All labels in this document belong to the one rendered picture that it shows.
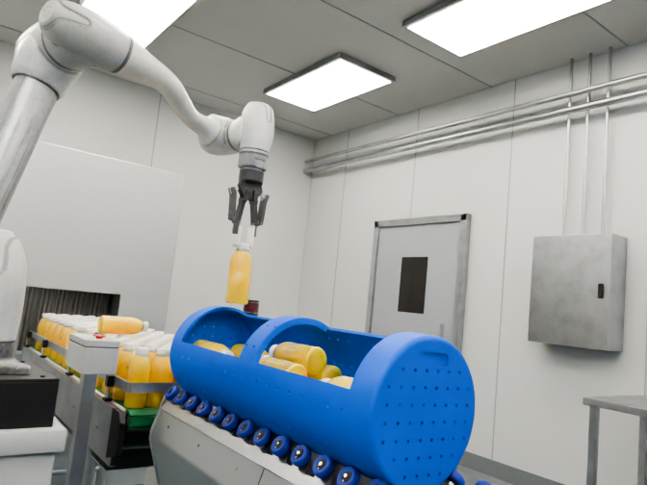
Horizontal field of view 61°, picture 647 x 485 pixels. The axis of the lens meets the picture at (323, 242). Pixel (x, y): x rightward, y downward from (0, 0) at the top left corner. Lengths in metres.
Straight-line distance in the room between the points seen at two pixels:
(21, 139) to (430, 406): 1.07
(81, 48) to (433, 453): 1.14
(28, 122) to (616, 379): 3.92
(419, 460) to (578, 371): 3.54
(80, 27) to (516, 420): 4.23
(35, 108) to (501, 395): 4.18
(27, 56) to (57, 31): 0.14
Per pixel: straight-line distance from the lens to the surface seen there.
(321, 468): 1.13
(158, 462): 1.82
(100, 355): 1.79
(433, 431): 1.09
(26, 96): 1.50
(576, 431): 4.60
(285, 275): 6.95
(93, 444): 2.01
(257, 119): 1.70
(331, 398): 1.05
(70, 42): 1.42
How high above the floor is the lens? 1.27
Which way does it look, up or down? 6 degrees up
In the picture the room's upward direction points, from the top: 6 degrees clockwise
